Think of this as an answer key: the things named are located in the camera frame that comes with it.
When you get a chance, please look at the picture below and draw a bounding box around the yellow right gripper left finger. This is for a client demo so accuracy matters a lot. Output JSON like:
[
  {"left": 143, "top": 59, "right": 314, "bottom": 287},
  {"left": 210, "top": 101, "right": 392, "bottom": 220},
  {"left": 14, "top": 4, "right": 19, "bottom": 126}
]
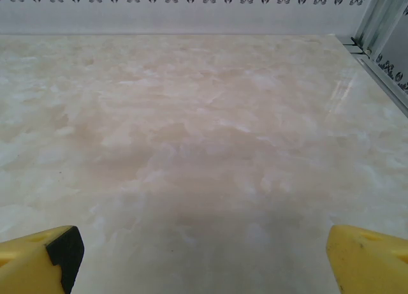
[{"left": 0, "top": 225, "right": 85, "bottom": 294}]

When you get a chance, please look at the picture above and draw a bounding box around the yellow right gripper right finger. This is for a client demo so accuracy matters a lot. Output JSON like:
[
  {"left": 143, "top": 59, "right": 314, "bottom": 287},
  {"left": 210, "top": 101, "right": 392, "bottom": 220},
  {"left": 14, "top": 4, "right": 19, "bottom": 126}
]
[{"left": 325, "top": 223, "right": 408, "bottom": 294}]

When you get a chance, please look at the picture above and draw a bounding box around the aluminium frame corner post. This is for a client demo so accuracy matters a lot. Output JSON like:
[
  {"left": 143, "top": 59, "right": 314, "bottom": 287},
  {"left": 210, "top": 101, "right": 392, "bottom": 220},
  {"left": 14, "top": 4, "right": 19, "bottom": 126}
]
[{"left": 353, "top": 0, "right": 408, "bottom": 57}]

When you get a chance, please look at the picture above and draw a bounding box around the aluminium table side rail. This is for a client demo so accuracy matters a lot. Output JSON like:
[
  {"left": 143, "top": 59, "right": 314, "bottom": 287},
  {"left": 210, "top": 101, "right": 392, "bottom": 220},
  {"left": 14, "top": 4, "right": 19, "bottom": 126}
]
[{"left": 342, "top": 35, "right": 408, "bottom": 108}]

